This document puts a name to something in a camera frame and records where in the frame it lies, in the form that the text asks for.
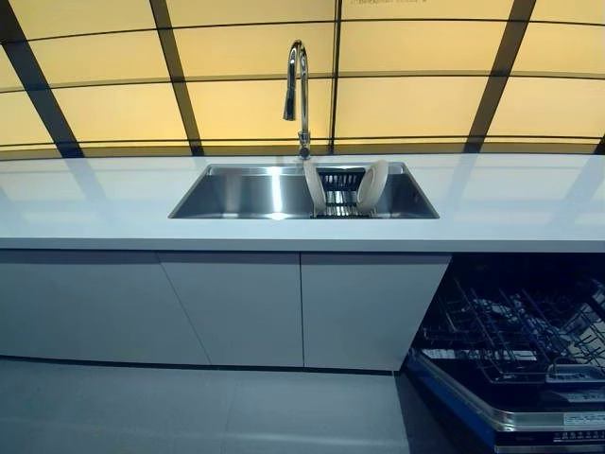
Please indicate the grey cutlery basket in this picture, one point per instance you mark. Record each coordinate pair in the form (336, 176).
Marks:
(574, 377)

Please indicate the stainless steel sink basin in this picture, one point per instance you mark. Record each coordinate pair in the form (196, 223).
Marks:
(246, 194)

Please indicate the white cabinet door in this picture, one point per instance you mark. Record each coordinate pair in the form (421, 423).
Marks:
(368, 312)
(246, 307)
(94, 307)

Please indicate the beige ceramic plate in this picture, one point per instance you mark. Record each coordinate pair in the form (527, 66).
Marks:
(314, 189)
(373, 182)

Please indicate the chrome gooseneck kitchen faucet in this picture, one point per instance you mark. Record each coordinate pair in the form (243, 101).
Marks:
(305, 109)

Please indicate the black dish drying rack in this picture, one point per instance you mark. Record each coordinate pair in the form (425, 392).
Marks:
(340, 195)

